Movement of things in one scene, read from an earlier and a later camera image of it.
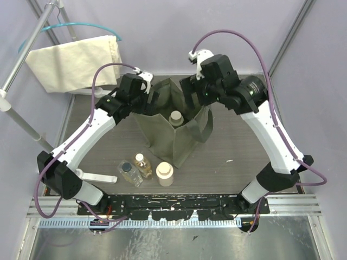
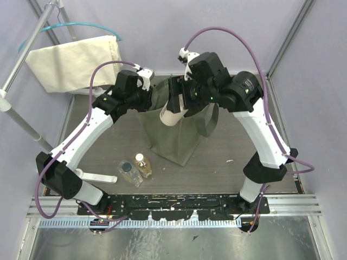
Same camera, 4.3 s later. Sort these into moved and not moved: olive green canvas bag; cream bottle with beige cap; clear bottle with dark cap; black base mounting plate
Moved: cream bottle with beige cap
Not moved: clear bottle with dark cap; black base mounting plate; olive green canvas bag
